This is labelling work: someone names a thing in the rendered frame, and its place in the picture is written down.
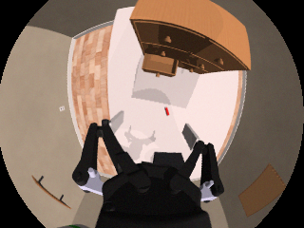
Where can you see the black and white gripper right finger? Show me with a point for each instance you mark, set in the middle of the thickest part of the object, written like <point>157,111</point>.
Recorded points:
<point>210,184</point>

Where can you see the brown wooden drawer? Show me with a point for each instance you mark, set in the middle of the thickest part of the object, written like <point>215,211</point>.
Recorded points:
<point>201,63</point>
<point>156,63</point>
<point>164,34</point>
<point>163,51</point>
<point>191,68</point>
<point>219,56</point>

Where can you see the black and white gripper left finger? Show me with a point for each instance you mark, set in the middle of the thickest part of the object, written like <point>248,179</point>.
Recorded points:
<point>86,175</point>

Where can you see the brown wooden chest of drawers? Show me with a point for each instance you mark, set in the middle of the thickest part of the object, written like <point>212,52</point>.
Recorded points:
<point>200,16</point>

